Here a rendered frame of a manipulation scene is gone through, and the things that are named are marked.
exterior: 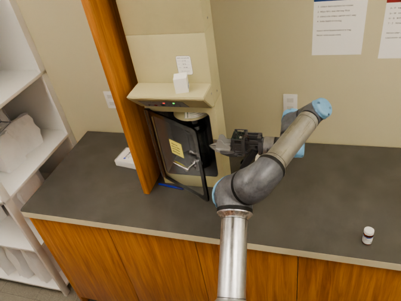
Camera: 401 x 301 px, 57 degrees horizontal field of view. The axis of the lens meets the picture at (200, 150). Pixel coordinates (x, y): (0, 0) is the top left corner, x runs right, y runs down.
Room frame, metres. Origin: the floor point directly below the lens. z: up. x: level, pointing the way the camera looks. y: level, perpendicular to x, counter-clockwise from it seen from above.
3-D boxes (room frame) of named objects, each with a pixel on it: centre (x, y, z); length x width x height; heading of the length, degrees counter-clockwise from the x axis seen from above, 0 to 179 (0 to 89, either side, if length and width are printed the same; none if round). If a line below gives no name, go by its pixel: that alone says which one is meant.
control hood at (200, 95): (1.31, 0.08, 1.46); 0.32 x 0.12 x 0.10; 68
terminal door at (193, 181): (1.30, 0.10, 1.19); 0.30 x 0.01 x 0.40; 41
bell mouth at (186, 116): (1.45, 0.00, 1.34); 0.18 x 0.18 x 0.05
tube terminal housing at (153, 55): (1.48, 0.01, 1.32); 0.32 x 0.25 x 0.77; 68
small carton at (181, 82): (1.29, 0.03, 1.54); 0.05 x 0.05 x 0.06; 84
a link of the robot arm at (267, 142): (1.11, -0.26, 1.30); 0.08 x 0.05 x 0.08; 158
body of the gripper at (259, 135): (1.14, -0.18, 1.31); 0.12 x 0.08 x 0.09; 68
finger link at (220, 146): (1.17, -0.08, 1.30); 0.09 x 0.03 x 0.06; 68
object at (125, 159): (1.65, 0.38, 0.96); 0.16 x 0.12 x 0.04; 60
